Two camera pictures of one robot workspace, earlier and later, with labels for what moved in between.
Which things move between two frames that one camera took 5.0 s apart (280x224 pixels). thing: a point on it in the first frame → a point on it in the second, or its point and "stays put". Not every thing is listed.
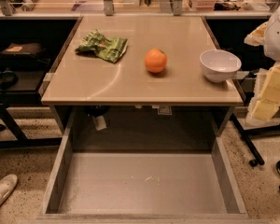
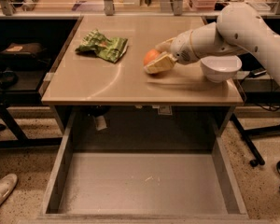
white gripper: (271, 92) → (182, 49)
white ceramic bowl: (218, 65) stays put
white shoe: (1, 191) stays put
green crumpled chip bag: (106, 48) stays put
